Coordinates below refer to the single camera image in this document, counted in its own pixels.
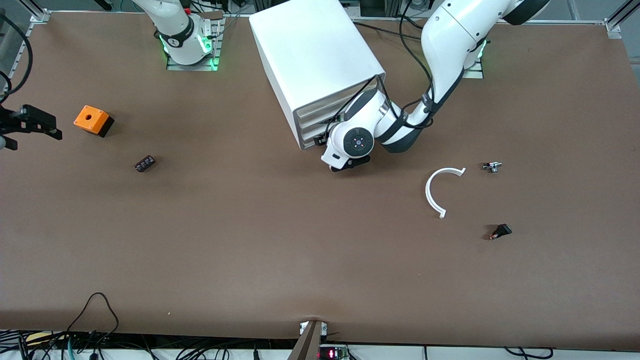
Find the white drawer cabinet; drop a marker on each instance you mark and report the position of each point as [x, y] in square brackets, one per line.
[310, 45]

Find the white plastic drawer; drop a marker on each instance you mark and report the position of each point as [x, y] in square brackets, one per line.
[325, 102]
[320, 117]
[312, 130]
[311, 141]

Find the device with red display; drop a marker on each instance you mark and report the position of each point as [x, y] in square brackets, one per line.
[332, 354]

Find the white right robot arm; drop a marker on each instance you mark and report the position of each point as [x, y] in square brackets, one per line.
[177, 30]

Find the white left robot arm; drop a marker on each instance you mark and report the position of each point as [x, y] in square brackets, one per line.
[450, 40]

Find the brown camera post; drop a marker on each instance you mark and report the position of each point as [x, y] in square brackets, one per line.
[307, 345]

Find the black rocker switch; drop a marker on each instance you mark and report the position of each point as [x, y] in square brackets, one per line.
[501, 231]

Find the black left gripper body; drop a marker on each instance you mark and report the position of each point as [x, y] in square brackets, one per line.
[321, 141]

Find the aluminium frame rail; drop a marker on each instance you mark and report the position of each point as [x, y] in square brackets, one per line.
[30, 30]

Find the orange button box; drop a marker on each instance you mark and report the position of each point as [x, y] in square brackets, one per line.
[89, 119]

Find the small metal toggle switch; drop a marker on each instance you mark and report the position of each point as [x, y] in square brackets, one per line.
[492, 166]

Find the white curved plastic arc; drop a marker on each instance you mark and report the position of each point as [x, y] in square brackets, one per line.
[428, 192]

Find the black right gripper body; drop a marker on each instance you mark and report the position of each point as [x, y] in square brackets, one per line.
[15, 122]

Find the small black terminal block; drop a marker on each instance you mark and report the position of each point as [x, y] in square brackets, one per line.
[144, 163]

